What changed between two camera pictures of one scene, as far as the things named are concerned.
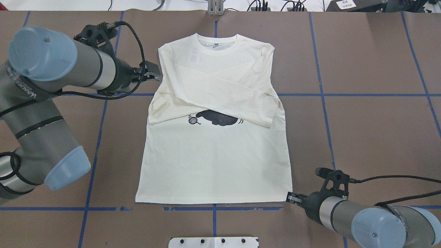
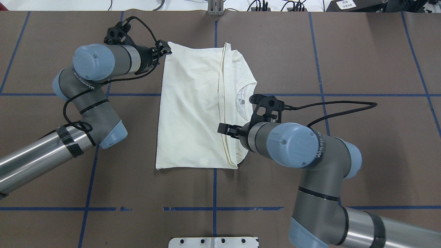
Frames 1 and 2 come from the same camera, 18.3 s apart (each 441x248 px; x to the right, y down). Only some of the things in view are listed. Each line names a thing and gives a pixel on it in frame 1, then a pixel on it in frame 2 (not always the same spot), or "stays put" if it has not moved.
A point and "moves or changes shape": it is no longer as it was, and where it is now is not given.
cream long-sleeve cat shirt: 216,132 moves or changes shape
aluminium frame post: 215,7 stays put
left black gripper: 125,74 to 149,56
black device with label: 356,6 stays put
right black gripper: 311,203 to 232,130
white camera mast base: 213,242 stays put
